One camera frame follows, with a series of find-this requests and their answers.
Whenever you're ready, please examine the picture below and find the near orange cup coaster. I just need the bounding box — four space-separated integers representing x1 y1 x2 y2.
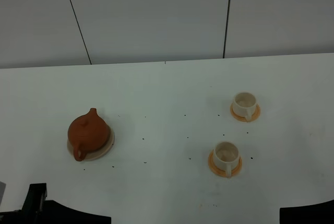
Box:
208 150 243 178

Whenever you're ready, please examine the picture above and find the beige round teapot coaster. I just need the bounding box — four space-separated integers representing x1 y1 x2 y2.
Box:
67 127 114 161

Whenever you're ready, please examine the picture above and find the far white teacup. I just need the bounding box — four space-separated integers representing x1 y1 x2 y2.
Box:
232 92 257 121

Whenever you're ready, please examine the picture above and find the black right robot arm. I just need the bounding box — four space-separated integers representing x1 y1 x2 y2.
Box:
279 200 333 223

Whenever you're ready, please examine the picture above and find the far orange cup coaster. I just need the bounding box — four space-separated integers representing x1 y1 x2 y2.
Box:
230 104 261 122

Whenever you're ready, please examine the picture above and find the brown clay teapot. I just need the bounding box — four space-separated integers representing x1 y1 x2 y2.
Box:
67 108 110 161

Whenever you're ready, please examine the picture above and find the near white teacup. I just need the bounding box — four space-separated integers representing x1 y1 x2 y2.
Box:
213 142 240 178

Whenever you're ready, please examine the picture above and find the white teacup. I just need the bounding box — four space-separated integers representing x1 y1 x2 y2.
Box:
213 142 240 178
232 92 257 121

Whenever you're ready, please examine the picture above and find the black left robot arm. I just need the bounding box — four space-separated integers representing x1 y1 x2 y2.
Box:
1 183 112 224

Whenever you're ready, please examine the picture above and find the orange cup coaster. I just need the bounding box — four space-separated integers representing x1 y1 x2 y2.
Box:
208 150 243 178
230 104 261 122

